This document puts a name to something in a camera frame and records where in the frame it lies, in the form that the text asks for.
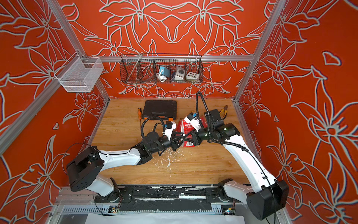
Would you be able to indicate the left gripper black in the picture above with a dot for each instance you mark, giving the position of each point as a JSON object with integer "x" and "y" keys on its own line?
{"x": 175, "y": 144}

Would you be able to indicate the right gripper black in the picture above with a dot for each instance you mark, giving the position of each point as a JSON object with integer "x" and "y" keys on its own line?
{"x": 196, "y": 138}

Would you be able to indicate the red ruler set package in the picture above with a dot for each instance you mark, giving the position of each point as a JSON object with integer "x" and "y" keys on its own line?
{"x": 185, "y": 128}
{"x": 203, "y": 121}

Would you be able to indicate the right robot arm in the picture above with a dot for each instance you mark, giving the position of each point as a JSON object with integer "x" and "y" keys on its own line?
{"x": 265, "y": 195}

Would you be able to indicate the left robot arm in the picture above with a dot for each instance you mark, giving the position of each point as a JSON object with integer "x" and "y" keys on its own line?
{"x": 84, "y": 171}

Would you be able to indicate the black orange tool case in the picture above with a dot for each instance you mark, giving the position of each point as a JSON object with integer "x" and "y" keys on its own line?
{"x": 165, "y": 109}

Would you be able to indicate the white dotted cube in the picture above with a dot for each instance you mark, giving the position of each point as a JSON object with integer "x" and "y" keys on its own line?
{"x": 191, "y": 76}

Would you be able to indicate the white timer device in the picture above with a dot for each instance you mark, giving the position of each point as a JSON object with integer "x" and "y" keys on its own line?
{"x": 179, "y": 74}

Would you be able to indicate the blue white small box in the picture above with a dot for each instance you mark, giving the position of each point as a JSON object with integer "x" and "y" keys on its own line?
{"x": 164, "y": 72}

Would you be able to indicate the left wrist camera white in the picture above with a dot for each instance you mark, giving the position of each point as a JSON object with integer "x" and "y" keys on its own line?
{"x": 170, "y": 126}

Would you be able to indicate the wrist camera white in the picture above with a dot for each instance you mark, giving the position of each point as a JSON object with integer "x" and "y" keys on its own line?
{"x": 194, "y": 121}
{"x": 170, "y": 126}

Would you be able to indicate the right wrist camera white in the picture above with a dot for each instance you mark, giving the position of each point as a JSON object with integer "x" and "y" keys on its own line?
{"x": 194, "y": 121}

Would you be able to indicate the orange handled screwdriver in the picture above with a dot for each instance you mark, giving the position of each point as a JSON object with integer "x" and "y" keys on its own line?
{"x": 139, "y": 112}

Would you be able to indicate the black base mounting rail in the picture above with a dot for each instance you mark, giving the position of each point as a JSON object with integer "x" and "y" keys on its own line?
{"x": 167, "y": 198}

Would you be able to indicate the black wire wall basket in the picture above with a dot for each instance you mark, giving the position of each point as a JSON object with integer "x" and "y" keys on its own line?
{"x": 144, "y": 68}

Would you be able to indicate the clear plastic wall bin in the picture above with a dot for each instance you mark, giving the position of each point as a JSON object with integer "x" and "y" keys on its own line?
{"x": 79, "y": 74}

